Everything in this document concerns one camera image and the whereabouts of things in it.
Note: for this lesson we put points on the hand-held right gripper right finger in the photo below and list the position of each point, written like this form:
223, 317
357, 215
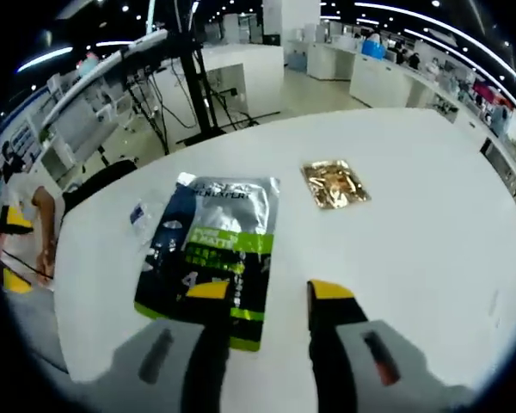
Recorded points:
335, 344

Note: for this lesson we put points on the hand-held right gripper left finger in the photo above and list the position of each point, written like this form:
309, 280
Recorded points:
208, 344

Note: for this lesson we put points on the clear skincare sachet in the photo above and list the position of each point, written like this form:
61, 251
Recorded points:
139, 213

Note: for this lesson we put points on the green black skincare sachet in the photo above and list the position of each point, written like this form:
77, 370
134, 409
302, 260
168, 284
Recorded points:
223, 215

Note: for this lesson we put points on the gold skincare sachet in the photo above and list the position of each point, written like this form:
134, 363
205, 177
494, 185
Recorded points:
335, 185

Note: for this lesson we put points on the black office chair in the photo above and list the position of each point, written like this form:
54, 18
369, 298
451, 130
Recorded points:
103, 178

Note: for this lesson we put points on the black-legged white desk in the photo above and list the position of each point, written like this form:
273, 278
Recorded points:
148, 39

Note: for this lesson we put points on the long white counter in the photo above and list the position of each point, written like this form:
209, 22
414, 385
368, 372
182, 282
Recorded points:
378, 81

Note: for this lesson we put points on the dark red board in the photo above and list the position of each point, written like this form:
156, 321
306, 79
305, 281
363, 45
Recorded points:
486, 91

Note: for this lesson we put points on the blue box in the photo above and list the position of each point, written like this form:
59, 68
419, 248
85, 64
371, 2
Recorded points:
374, 47

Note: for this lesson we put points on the white square pillar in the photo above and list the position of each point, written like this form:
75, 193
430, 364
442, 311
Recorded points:
290, 19

